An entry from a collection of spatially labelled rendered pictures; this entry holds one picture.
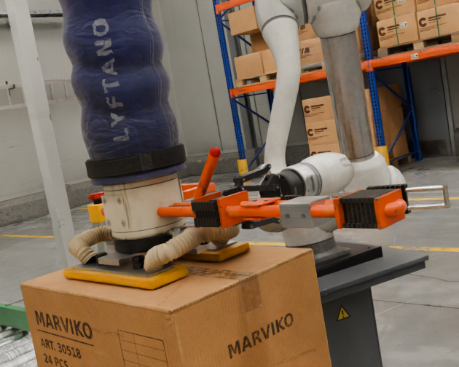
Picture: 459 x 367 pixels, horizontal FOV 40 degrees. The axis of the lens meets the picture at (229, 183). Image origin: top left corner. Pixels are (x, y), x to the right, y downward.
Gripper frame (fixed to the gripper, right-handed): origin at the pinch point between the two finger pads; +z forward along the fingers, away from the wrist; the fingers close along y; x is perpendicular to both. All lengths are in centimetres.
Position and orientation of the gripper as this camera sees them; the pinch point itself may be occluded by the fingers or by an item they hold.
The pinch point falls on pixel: (227, 208)
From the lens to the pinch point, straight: 127.0
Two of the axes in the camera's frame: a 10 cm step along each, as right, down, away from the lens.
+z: -6.8, 2.1, -7.0
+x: -7.1, 0.4, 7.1
